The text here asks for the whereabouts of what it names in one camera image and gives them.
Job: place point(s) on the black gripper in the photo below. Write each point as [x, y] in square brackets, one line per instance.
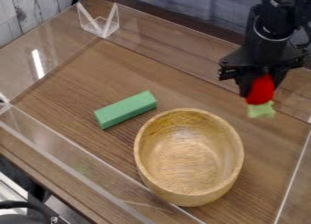
[244, 65]

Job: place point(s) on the red plush fruit green stem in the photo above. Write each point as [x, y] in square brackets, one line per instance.
[260, 97]

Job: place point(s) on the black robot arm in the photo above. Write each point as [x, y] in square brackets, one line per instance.
[275, 46]

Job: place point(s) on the wooden oval bowl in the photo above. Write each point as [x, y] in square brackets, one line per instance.
[188, 154]

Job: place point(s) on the green rectangular block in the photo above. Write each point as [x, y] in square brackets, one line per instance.
[124, 109]

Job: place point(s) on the black clamp mount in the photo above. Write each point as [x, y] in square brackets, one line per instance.
[25, 209]

